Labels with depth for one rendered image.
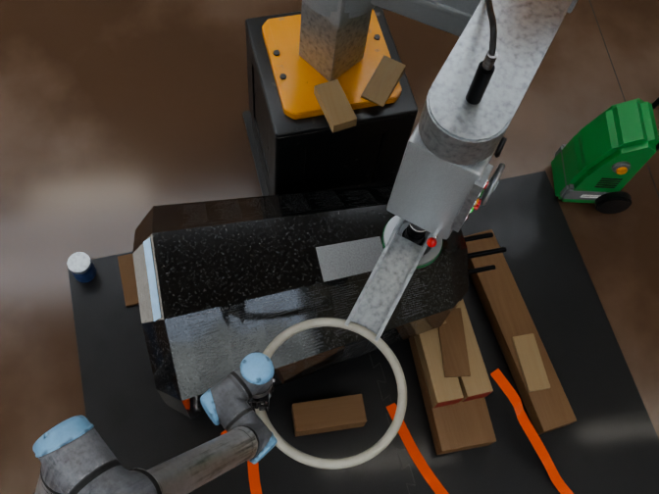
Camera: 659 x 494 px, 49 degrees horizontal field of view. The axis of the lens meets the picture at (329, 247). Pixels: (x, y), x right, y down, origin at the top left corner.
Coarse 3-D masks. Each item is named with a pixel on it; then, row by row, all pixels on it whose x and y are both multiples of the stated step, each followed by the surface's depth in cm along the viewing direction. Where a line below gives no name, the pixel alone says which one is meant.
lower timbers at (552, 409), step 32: (480, 288) 337; (512, 288) 334; (512, 320) 327; (416, 352) 319; (512, 352) 321; (544, 352) 322; (448, 416) 306; (480, 416) 307; (544, 416) 310; (448, 448) 300
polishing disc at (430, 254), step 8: (392, 224) 262; (408, 224) 262; (384, 232) 260; (400, 232) 260; (384, 240) 259; (440, 240) 260; (432, 248) 259; (440, 248) 259; (424, 256) 257; (432, 256) 258; (424, 264) 257
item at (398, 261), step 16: (400, 224) 241; (400, 240) 245; (384, 256) 242; (400, 256) 244; (416, 256) 243; (384, 272) 243; (400, 272) 243; (368, 288) 242; (384, 288) 242; (400, 288) 242; (368, 304) 241; (384, 304) 241; (352, 320) 240; (368, 320) 240; (384, 320) 236
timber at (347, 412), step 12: (348, 396) 305; (360, 396) 305; (300, 408) 301; (312, 408) 302; (324, 408) 302; (336, 408) 303; (348, 408) 303; (360, 408) 303; (300, 420) 299; (312, 420) 300; (324, 420) 300; (336, 420) 300; (348, 420) 301; (360, 420) 301; (300, 432) 300; (312, 432) 305
